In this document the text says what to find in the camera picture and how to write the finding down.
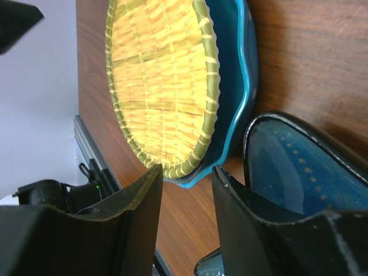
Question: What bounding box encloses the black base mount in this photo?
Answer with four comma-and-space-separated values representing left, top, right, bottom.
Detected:
13, 162, 176, 276

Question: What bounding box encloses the turquoise scalloped plate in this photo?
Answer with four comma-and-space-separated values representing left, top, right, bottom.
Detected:
172, 0, 259, 189

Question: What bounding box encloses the yellow woven basket plate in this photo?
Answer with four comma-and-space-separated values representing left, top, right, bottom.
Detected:
105, 1, 220, 179

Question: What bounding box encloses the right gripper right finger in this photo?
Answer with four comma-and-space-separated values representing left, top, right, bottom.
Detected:
212, 166, 367, 275

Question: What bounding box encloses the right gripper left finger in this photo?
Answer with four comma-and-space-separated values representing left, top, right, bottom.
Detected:
1, 164, 163, 275

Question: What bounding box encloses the dark teal bottom dish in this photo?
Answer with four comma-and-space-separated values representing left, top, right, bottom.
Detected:
194, 112, 367, 275

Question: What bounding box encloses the aluminium rail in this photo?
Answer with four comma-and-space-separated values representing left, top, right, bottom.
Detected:
74, 115, 121, 194

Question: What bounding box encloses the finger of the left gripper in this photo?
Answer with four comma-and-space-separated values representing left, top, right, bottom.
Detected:
1, 0, 44, 55

